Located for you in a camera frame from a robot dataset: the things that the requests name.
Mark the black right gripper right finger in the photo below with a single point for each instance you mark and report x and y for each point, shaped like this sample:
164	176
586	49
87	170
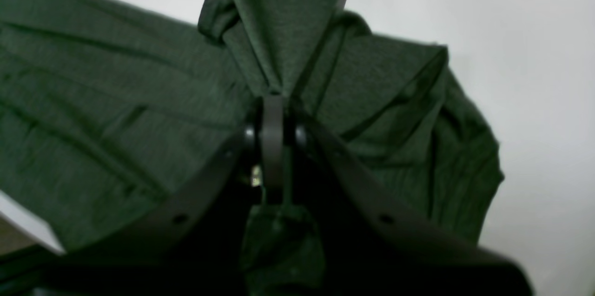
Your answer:
374	244

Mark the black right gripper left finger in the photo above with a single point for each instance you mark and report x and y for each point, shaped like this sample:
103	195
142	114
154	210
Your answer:
189	245

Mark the green long sleeve shirt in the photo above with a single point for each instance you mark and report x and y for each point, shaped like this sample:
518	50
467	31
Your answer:
107	111

